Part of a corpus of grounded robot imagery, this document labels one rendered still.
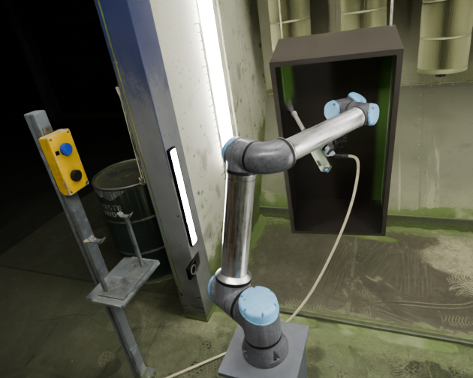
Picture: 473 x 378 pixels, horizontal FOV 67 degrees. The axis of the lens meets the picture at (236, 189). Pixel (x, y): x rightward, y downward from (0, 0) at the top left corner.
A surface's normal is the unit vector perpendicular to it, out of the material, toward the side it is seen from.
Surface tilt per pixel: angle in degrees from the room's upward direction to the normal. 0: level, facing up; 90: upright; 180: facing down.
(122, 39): 90
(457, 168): 57
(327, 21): 90
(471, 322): 0
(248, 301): 5
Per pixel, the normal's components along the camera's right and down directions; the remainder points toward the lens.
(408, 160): -0.36, -0.08
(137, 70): -0.35, 0.47
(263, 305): -0.09, -0.85
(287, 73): -0.22, 0.64
